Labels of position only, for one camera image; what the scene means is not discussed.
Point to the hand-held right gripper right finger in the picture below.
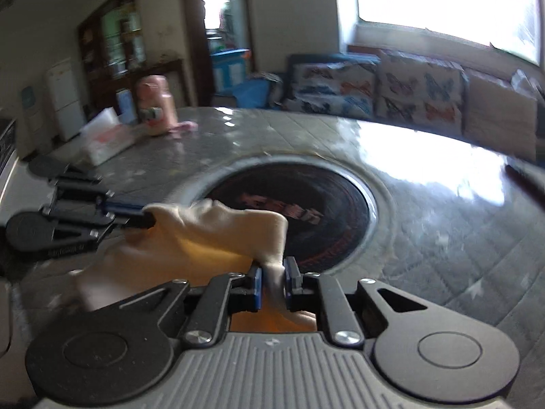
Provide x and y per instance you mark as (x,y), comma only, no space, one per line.
(290,285)

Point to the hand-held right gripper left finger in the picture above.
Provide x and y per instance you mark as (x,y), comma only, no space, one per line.
(256,289)

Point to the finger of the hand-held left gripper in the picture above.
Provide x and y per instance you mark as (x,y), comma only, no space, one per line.
(136,221)
(123,206)

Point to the cream sweater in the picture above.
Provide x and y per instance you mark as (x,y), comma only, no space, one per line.
(204,234)

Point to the white tissue box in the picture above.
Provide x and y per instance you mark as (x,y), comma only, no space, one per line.
(108,140)

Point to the round black induction hob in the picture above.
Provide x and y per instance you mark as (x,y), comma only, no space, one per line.
(319,213)

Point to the pink cartoon face bottle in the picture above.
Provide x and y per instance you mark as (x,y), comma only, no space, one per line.
(155,106)

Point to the white refrigerator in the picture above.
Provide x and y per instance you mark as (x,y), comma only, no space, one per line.
(64,98)

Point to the dark wooden display cabinet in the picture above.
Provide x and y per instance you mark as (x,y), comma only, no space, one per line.
(115,47)

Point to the dark blue sofa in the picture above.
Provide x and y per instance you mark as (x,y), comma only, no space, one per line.
(251,91)

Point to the blue storage bin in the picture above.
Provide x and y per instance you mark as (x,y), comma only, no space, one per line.
(230,70)

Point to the grey blanket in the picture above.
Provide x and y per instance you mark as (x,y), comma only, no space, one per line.
(266,79)

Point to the butterfly print cushion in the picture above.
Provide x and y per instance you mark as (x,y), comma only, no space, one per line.
(419,93)
(328,89)

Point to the black remote control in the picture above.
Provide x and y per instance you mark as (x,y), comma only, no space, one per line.
(523,179)

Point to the plain beige cushion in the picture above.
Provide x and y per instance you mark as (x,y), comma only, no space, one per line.
(498,115)

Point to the white plush toy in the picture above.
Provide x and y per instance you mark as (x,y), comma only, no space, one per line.
(526,79)

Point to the large bright window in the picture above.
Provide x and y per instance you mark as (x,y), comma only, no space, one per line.
(438,0)

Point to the brown wooden door frame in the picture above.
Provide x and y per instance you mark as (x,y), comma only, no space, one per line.
(191,30)

